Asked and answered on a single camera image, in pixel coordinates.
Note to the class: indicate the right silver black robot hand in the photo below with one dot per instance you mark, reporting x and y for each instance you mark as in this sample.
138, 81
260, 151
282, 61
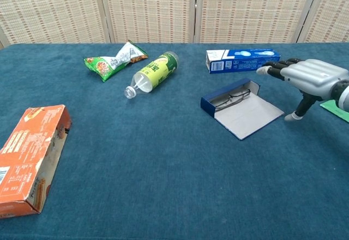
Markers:
313, 76

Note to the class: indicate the blue glasses box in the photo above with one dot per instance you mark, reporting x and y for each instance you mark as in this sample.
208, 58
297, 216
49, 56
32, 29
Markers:
251, 117

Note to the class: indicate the black frame eyeglasses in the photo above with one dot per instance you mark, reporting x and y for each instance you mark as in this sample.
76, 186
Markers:
240, 95

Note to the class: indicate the blue white toothpaste box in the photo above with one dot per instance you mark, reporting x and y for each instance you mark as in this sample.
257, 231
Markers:
245, 62

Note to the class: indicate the orange cardboard box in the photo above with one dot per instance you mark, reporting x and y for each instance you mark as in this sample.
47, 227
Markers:
24, 155

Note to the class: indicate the woven bamboo screen panel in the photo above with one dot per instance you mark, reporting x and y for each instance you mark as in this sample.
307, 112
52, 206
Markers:
148, 8
253, 8
330, 11
49, 8

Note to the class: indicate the clear bottle green label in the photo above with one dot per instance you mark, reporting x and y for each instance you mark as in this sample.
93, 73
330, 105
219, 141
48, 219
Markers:
158, 71

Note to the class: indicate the blue table cloth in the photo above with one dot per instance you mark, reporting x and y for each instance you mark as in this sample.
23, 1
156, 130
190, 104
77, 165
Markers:
152, 155

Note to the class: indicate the green snack bag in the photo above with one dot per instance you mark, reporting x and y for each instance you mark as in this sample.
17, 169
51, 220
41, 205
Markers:
103, 66

